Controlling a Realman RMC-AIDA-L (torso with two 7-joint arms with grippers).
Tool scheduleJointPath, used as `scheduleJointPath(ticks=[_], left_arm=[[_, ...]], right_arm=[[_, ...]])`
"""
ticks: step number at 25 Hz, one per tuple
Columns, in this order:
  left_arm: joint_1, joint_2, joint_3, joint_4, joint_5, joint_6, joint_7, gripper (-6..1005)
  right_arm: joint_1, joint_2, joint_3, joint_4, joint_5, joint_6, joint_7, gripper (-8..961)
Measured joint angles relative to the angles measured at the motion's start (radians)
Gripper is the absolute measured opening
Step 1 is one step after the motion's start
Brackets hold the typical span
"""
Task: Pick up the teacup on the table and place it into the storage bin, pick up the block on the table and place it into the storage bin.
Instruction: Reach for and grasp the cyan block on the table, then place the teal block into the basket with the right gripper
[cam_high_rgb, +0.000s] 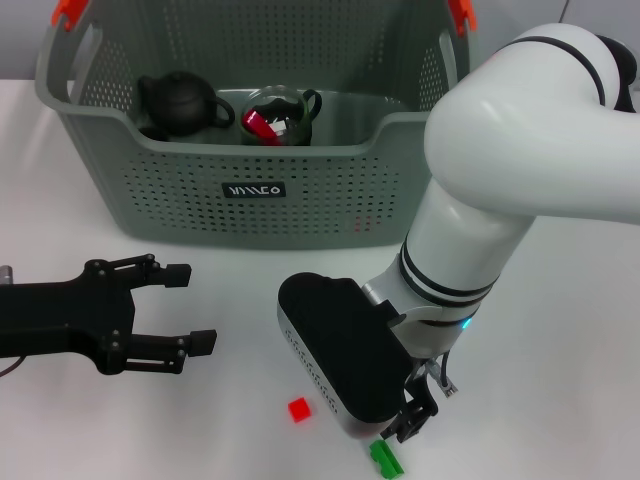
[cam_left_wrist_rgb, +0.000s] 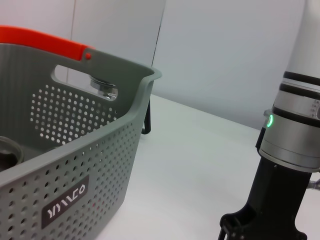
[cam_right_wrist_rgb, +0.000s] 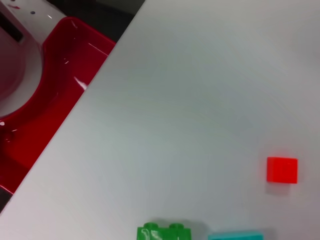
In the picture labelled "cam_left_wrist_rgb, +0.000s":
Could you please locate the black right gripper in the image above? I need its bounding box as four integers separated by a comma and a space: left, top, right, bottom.
217, 156, 313, 240

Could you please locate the glass teacup with black sleeve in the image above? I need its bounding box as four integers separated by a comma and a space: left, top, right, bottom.
0, 136, 25, 173

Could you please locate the grey perforated storage basket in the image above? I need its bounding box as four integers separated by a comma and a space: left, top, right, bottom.
0, 42, 163, 240

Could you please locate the silver right gripper connector post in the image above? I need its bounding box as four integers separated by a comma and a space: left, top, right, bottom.
307, 177, 320, 193

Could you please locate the glass pitcher with black handle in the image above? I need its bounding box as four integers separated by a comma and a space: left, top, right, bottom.
89, 77, 152, 135

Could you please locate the orange basket handle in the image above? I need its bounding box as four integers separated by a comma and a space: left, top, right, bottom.
0, 24, 95, 62

